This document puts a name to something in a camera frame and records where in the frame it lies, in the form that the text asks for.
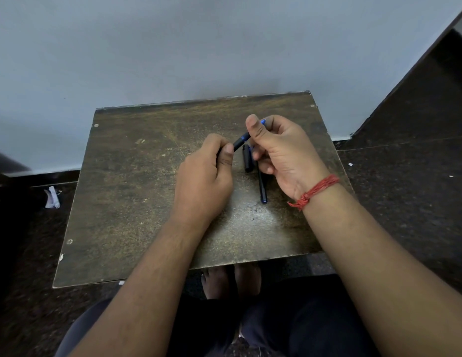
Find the person's dark trousers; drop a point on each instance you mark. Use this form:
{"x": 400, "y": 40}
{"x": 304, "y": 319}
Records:
{"x": 309, "y": 323}

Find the red thread wristband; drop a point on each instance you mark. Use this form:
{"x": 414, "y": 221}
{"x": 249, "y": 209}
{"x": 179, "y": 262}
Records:
{"x": 317, "y": 187}

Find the dark blue capped pen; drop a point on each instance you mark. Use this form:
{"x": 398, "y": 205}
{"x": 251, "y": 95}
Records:
{"x": 262, "y": 189}

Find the black pen cap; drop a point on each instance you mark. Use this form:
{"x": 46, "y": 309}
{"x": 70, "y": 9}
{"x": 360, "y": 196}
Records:
{"x": 247, "y": 159}

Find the person's left hand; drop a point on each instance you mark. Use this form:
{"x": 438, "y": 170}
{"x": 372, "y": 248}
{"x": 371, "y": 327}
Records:
{"x": 203, "y": 182}

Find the person's left thumb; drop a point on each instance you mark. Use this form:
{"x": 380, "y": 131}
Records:
{"x": 226, "y": 157}

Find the crumpled white paper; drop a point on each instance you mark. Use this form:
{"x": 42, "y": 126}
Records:
{"x": 52, "y": 198}

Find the person's left foot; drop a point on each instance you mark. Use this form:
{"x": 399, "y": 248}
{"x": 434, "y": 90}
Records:
{"x": 216, "y": 281}

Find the blue and black pen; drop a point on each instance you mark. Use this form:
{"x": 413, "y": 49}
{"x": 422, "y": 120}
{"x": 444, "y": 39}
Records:
{"x": 241, "y": 140}

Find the person's right thumb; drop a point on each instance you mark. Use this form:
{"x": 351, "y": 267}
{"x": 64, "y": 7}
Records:
{"x": 256, "y": 131}

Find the person's right foot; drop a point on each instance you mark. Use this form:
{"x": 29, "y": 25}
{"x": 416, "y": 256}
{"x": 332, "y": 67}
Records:
{"x": 248, "y": 278}

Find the person's left forearm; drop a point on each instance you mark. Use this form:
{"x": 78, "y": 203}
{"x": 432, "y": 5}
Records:
{"x": 149, "y": 293}

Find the person's right forearm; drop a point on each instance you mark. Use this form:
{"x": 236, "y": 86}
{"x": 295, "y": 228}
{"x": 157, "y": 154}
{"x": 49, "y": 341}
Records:
{"x": 383, "y": 278}

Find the person's foot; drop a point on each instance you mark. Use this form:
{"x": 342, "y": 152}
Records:
{"x": 248, "y": 278}
{"x": 216, "y": 281}

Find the person's right hand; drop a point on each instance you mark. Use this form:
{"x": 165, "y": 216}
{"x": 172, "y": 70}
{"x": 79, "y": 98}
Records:
{"x": 290, "y": 159}

